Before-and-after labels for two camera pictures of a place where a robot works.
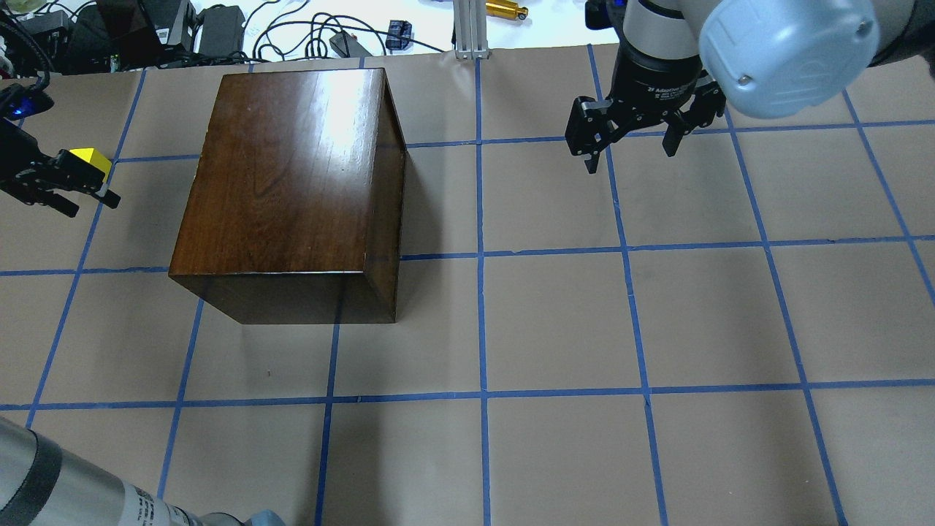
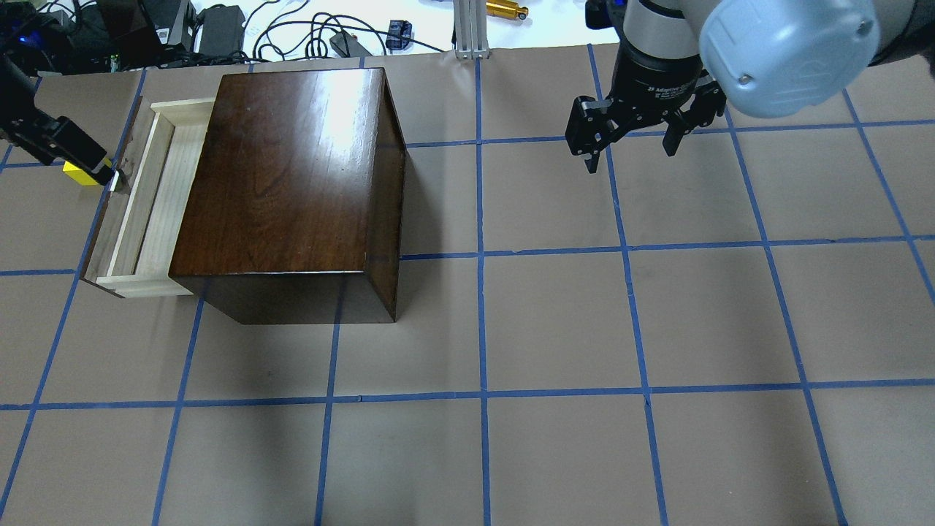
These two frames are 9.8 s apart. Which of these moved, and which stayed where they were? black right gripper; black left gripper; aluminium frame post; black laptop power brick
Moved: black left gripper
Stayed: black laptop power brick; black right gripper; aluminium frame post
